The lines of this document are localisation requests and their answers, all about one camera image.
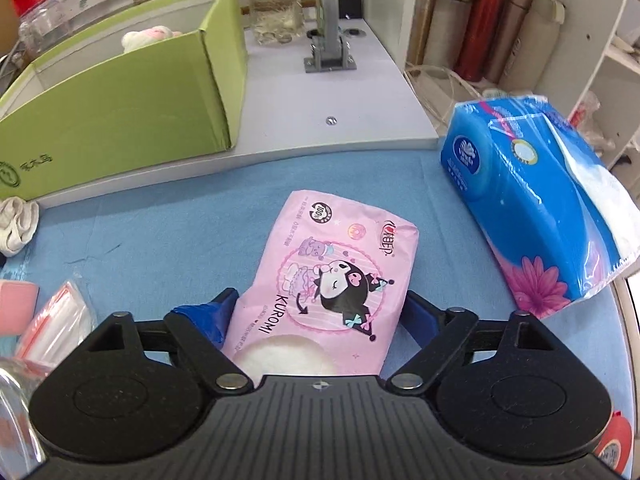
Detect white base board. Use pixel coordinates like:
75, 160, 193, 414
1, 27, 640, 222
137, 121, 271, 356
35, 17, 453, 210

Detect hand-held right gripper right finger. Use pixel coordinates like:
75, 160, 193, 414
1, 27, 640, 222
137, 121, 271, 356
387, 290, 556, 393

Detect pink block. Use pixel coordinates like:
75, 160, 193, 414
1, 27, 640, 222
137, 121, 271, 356
0, 280, 40, 336

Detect red striped zip bag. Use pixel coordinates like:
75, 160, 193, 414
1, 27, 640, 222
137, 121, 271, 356
15, 280, 98, 376

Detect blue tissue pack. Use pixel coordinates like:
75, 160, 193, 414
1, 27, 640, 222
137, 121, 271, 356
440, 95, 640, 321

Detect white shelf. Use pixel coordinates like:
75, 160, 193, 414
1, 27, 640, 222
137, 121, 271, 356
407, 0, 640, 171

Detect rose thermos bottle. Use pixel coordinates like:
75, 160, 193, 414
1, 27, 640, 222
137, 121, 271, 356
487, 0, 533, 86

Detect white pink plush toy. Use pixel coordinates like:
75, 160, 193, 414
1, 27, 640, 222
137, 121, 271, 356
121, 25, 183, 53

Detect beige thermos bottle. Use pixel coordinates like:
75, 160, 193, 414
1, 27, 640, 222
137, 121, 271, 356
515, 0, 566, 96

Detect white cords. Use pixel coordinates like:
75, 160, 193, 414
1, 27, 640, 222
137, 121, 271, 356
405, 62, 486, 131

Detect silver thermos bottle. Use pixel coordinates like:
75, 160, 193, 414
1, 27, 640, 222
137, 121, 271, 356
429, 0, 476, 68

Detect white towel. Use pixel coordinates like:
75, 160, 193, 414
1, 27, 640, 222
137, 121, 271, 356
0, 197, 41, 256

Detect clear glass jar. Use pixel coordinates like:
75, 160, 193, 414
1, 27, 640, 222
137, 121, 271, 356
247, 0, 313, 46

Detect plastic jar with red lid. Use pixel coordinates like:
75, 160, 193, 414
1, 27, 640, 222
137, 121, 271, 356
12, 0, 76, 61

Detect pink cartoon tissue packet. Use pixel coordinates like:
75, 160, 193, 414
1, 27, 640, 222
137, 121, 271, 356
220, 190, 420, 378

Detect blue mat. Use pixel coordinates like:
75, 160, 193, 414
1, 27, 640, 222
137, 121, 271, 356
0, 150, 636, 411

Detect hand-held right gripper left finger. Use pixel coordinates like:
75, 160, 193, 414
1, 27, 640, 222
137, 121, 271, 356
87, 287, 256, 393

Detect green cardboard box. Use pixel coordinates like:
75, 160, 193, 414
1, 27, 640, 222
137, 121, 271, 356
0, 0, 250, 202

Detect red thermos bottle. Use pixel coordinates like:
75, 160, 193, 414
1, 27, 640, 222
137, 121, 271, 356
454, 0, 516, 83

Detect red tape roll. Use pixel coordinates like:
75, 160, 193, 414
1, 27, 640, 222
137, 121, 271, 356
597, 410, 636, 476

